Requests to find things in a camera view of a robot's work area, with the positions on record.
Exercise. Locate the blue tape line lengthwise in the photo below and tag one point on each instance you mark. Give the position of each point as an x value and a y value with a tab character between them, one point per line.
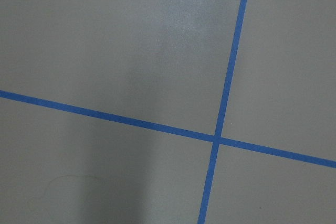
222	113

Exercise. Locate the blue tape line crosswise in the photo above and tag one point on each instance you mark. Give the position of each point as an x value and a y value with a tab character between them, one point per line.
167	129

